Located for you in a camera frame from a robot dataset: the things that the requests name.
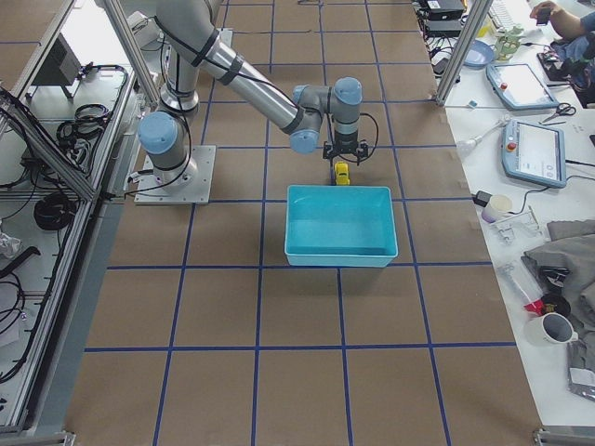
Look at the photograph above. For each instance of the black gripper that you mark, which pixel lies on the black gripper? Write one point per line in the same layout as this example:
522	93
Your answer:
345	148

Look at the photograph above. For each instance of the teach pendant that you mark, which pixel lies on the teach pendant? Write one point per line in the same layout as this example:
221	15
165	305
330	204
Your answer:
519	88
534	153

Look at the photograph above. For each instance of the grey cloth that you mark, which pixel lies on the grey cloth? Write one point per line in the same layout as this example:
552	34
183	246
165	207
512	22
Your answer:
571	247

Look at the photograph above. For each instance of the white mug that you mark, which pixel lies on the white mug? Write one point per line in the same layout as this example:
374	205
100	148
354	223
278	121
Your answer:
549	330

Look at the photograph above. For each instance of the yellow beetle toy car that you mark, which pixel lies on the yellow beetle toy car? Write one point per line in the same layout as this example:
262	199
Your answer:
342	174

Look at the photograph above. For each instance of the person's hand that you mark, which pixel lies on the person's hand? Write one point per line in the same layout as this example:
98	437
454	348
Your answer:
564	23

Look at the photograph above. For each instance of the aluminium frame post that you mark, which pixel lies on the aluminium frame post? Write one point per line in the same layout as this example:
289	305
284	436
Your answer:
478	12

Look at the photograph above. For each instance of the black scissors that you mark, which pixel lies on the black scissors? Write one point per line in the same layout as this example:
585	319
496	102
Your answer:
563	109

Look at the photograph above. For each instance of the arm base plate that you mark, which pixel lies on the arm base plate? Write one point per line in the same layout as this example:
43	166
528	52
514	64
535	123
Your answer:
189	183

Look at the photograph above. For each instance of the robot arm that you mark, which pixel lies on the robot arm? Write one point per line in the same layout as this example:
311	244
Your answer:
190	29

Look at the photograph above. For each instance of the white paper cup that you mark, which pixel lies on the white paper cup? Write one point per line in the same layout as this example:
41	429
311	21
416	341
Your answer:
496	208

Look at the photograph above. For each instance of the lower teach pendant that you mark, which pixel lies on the lower teach pendant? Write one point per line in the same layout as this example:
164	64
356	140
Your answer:
534	153

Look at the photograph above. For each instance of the light blue plastic bin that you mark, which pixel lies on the light blue plastic bin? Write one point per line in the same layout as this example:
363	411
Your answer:
340	226

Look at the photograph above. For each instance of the upper teach pendant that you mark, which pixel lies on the upper teach pendant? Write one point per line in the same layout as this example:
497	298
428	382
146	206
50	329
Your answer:
519	88

